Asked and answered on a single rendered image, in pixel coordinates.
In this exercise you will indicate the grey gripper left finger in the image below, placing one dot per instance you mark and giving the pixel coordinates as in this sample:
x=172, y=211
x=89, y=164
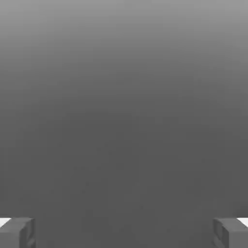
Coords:
x=15, y=233

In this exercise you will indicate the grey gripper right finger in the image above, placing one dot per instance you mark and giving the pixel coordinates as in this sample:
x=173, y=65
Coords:
x=232, y=234

